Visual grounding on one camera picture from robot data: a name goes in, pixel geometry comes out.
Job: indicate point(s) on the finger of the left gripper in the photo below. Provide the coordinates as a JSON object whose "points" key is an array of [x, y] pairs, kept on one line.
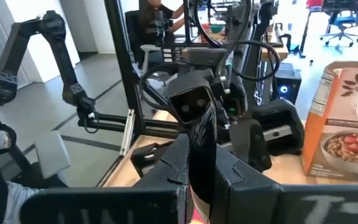
{"points": [[249, 143], [204, 155]]}

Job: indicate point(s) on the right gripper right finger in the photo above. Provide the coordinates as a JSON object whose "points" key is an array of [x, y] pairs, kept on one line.
{"points": [[244, 199]]}

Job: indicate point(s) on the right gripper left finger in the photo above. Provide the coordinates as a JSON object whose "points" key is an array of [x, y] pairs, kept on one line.
{"points": [[172, 168]]}

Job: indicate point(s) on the pumpkin cereal box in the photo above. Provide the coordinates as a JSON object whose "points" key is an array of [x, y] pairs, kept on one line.
{"points": [[328, 109]]}

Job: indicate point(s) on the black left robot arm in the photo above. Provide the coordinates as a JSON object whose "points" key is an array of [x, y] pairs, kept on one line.
{"points": [[259, 18]]}

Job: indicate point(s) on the black computer tower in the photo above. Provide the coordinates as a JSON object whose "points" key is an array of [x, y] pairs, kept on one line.
{"points": [[287, 81]]}

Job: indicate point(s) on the teal bowl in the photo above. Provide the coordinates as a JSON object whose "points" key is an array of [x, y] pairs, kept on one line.
{"points": [[216, 28]]}

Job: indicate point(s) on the blue office chair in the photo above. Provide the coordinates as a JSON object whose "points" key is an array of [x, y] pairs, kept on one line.
{"points": [[342, 21]]}

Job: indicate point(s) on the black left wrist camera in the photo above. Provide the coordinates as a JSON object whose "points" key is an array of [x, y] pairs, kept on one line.
{"points": [[191, 102]]}

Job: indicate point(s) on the black aluminium rig frame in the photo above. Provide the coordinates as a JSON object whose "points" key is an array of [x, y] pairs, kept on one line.
{"points": [[120, 46]]}

